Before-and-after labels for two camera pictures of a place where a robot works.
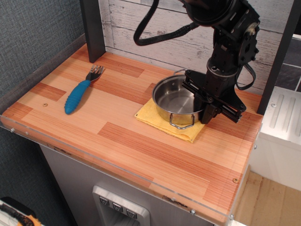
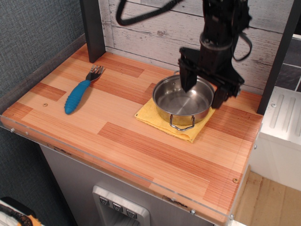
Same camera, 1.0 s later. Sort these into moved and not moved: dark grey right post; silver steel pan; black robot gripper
Moved: black robot gripper
Not moved: dark grey right post; silver steel pan
